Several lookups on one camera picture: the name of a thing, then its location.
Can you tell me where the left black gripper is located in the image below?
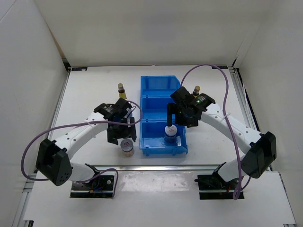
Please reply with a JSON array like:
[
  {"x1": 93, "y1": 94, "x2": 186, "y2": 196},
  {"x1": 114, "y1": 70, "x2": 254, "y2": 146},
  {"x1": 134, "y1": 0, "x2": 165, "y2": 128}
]
[{"x1": 107, "y1": 116, "x2": 136, "y2": 145}]

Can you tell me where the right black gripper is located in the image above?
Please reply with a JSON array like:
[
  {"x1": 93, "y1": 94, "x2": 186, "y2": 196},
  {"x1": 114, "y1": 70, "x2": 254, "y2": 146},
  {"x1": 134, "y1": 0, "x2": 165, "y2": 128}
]
[{"x1": 167, "y1": 103, "x2": 198, "y2": 128}]

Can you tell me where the short spice jar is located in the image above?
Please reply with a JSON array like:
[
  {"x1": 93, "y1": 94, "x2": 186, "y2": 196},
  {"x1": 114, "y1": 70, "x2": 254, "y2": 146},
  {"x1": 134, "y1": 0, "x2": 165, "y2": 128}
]
[
  {"x1": 164, "y1": 124, "x2": 178, "y2": 143},
  {"x1": 120, "y1": 139, "x2": 134, "y2": 157}
]

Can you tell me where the yellow cork-top bottle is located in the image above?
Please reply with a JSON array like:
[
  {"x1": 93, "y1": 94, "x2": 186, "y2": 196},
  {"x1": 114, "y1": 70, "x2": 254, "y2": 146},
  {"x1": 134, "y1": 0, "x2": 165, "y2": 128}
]
[
  {"x1": 192, "y1": 86, "x2": 200, "y2": 97},
  {"x1": 118, "y1": 83, "x2": 127, "y2": 100}
]

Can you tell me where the tall silver-lid shaker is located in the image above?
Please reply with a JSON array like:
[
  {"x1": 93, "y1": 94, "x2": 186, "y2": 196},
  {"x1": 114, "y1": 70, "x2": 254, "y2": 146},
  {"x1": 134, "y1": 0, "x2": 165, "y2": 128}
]
[{"x1": 125, "y1": 108, "x2": 133, "y2": 118}]

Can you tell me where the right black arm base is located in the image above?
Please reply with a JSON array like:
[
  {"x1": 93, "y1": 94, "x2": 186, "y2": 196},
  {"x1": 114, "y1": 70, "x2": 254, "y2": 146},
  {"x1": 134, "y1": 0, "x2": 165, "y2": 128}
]
[{"x1": 194, "y1": 175, "x2": 239, "y2": 200}]

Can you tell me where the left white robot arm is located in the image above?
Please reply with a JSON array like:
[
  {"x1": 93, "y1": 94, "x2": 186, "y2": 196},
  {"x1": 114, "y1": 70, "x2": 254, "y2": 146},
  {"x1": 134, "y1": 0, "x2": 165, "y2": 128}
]
[{"x1": 36, "y1": 98, "x2": 136, "y2": 190}]

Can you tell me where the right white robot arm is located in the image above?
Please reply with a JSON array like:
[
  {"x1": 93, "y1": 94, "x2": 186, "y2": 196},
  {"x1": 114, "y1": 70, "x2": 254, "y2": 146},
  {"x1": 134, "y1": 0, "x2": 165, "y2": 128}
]
[{"x1": 167, "y1": 87, "x2": 276, "y2": 190}]

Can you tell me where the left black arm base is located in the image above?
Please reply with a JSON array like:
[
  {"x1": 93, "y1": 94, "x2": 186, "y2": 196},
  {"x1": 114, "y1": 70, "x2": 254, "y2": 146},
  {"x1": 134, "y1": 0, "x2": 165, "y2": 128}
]
[{"x1": 70, "y1": 168, "x2": 119, "y2": 199}]

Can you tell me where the blue three-compartment plastic bin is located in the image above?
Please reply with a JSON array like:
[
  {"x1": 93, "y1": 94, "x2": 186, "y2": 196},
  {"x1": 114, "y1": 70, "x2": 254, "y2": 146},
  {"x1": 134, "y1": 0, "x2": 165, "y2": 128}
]
[{"x1": 139, "y1": 76, "x2": 188, "y2": 156}]

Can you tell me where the right blue corner label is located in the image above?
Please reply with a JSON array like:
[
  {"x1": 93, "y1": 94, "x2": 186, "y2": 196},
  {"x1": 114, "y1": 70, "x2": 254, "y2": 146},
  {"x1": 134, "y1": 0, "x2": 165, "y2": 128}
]
[{"x1": 212, "y1": 65, "x2": 229, "y2": 70}]

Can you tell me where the blue corner label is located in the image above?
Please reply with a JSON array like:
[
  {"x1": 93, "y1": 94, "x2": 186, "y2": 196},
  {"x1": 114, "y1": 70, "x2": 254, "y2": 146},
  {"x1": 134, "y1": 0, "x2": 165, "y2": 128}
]
[
  {"x1": 212, "y1": 65, "x2": 229, "y2": 70},
  {"x1": 71, "y1": 67, "x2": 88, "y2": 71}
]

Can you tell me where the left blue corner label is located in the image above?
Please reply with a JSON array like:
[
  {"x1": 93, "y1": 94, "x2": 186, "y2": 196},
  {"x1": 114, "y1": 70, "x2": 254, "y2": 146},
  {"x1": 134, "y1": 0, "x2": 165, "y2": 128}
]
[{"x1": 71, "y1": 67, "x2": 88, "y2": 71}]

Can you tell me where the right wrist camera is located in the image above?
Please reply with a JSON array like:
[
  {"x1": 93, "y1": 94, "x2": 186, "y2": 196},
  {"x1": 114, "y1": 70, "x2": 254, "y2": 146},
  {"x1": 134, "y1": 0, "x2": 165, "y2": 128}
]
[{"x1": 170, "y1": 87, "x2": 194, "y2": 105}]

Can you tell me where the front aluminium rail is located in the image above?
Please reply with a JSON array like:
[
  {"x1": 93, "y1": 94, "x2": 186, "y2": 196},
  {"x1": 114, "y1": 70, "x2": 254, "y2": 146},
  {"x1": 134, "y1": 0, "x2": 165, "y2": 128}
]
[{"x1": 42, "y1": 165, "x2": 258, "y2": 171}]

